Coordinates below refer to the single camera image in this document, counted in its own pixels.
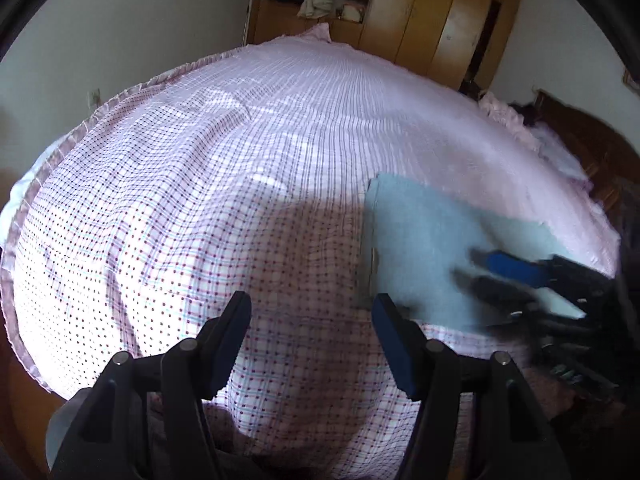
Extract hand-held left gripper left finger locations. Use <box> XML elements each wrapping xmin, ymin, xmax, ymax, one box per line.
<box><xmin>47</xmin><ymin>290</ymin><xmax>253</xmax><ymax>480</ymax></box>

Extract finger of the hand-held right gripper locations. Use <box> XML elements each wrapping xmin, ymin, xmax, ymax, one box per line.
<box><xmin>452</xmin><ymin>269</ymin><xmax>543</xmax><ymax>313</ymax></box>
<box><xmin>470</xmin><ymin>249</ymin><xmax>553</xmax><ymax>288</ymax></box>

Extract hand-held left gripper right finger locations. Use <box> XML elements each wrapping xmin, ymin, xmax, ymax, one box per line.
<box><xmin>371</xmin><ymin>292</ymin><xmax>573</xmax><ymax>480</ymax></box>

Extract grey pants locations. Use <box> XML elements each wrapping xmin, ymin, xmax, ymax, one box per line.
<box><xmin>357</xmin><ymin>172</ymin><xmax>587</xmax><ymax>335</ymax></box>

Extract dark wooden headboard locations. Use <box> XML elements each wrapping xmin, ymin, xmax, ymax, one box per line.
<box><xmin>532</xmin><ymin>89</ymin><xmax>640</xmax><ymax>221</ymax></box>

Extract pink ruffled pillow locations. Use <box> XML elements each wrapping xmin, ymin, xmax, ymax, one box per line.
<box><xmin>477</xmin><ymin>92</ymin><xmax>543</xmax><ymax>153</ymax></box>

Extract pink plaid bed sheet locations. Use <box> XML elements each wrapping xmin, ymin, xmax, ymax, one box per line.
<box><xmin>0</xmin><ymin>22</ymin><xmax>621</xmax><ymax>476</ymax></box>

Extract wooden wardrobe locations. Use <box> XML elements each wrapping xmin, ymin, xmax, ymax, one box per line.
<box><xmin>246</xmin><ymin>0</ymin><xmax>525</xmax><ymax>92</ymax></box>

